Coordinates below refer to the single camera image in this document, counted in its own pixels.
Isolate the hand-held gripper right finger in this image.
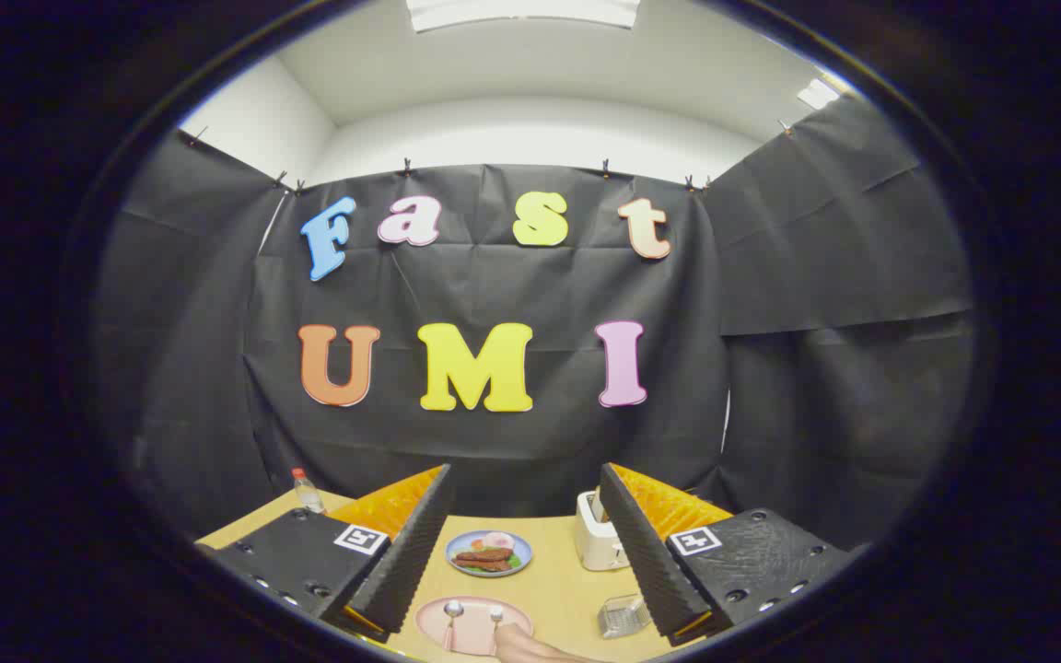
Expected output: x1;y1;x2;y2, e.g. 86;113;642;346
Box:
599;462;863;647

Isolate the large ceiling light panel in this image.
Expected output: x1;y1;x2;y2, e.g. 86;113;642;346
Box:
406;0;642;31

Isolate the white toaster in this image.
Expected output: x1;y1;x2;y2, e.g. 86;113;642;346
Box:
575;488;633;572

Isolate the metal wire cutlery holder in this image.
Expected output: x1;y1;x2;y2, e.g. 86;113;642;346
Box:
598;594;653;639

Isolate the clear plastic bottle red cap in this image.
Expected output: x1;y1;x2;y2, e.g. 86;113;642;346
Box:
290;468;327;515

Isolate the small ceiling light panel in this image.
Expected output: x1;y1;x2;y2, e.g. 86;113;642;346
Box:
797;78;841;111

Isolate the blue food plate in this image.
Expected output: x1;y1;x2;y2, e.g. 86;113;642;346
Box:
446;530;532;578

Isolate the pink round plate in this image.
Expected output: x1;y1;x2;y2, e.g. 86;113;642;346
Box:
415;596;533;657

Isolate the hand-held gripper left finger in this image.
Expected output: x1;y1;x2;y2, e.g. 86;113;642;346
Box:
194;463;458;644

